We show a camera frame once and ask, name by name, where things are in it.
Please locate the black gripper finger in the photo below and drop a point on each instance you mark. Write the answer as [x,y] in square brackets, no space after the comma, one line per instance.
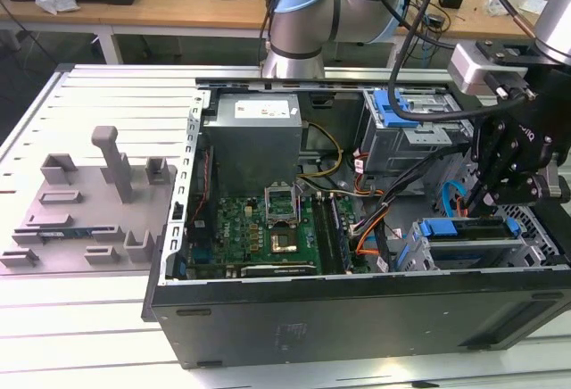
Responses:
[522,190]
[488,143]

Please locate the hard disk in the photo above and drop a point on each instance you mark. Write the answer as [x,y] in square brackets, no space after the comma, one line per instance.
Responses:
[439,227]

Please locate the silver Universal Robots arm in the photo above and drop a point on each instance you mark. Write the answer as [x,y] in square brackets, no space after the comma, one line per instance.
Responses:
[303,27]

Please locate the grey metal disk bay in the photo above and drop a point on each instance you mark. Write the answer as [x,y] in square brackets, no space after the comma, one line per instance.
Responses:
[533,253]

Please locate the grey metal drive cage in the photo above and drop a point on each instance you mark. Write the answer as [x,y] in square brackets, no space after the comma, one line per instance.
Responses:
[388,148]

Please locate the blue plastic drive latch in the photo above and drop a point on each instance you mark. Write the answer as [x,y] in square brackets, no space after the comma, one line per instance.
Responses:
[379,101]

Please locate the clear plastic bag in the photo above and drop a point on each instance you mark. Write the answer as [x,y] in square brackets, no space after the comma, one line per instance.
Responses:
[497,5]

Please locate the RAM stick in slot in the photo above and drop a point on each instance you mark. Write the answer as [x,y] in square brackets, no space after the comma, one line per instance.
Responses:
[341,237]

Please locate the black RAM slot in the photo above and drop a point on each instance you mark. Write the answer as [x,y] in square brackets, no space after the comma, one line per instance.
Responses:
[321,237]

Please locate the CPU socket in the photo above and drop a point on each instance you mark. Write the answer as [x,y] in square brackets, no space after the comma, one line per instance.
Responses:
[283,242]

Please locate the grey power supply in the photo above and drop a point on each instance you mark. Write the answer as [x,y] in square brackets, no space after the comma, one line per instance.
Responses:
[254,148]

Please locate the black PC case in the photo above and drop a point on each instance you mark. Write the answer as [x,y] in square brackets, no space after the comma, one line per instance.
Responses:
[312,317]

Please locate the black graphics card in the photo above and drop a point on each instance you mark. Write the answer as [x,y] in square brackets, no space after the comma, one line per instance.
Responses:
[276,270]

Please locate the green motherboard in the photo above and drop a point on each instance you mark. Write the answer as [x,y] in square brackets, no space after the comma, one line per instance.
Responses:
[236,228]

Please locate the grey parts rack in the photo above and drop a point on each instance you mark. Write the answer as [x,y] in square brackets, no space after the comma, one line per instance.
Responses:
[89,210]

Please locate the crumpled white paper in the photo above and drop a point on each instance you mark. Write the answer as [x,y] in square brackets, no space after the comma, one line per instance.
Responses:
[55,4]

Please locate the grey side wrist camera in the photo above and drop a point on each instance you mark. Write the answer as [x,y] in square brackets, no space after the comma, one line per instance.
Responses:
[557,179]

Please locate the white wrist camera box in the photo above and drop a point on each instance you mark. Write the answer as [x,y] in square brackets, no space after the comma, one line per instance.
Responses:
[464,68]

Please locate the wooden desk white frame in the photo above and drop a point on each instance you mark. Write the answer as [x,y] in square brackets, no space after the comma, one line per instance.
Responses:
[482,27]
[134,14]

